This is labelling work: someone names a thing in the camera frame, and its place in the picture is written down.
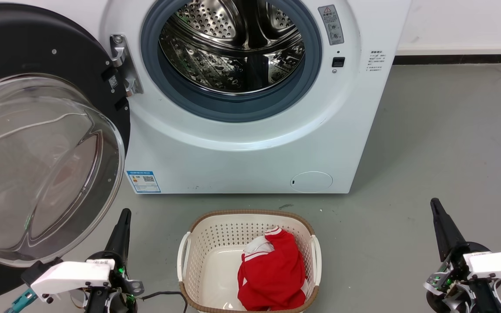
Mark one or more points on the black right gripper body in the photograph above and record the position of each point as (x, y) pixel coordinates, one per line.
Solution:
(452, 284)

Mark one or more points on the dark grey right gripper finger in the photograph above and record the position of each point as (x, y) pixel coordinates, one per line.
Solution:
(439, 238)
(452, 240)

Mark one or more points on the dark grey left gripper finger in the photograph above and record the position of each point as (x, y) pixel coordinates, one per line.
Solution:
(125, 241)
(115, 241)

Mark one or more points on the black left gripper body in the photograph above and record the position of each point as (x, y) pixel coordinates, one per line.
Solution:
(118, 300)

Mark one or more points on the black round glass washer door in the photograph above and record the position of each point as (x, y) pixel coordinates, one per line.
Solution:
(37, 48)

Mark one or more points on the white front-load washing machine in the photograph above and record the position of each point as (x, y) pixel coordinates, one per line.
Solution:
(233, 165)

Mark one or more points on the silver metal door hinge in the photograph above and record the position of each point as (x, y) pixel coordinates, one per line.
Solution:
(124, 61)

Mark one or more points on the black door lock socket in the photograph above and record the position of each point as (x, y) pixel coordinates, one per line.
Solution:
(338, 61)

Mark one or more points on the blue energy label sticker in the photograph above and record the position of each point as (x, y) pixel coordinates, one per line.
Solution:
(143, 181)

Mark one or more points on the cream perforated laundry basket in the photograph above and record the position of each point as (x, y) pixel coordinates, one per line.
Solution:
(207, 243)

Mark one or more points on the round white filter cover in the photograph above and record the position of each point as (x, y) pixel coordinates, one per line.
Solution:
(311, 182)

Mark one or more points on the red and white garment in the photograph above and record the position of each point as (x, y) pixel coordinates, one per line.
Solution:
(274, 274)

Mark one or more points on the small printed text sticker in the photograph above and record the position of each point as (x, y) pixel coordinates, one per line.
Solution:
(377, 61)

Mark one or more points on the perforated steel washer drum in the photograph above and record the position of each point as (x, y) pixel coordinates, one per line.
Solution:
(207, 56)

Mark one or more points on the grey warning sticker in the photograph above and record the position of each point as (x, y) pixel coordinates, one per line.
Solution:
(332, 24)

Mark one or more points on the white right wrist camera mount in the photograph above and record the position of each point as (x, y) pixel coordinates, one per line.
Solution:
(498, 264)

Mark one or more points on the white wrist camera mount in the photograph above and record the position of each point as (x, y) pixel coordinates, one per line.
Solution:
(70, 276)
(498, 264)

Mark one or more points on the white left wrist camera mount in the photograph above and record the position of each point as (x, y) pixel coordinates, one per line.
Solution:
(70, 276)

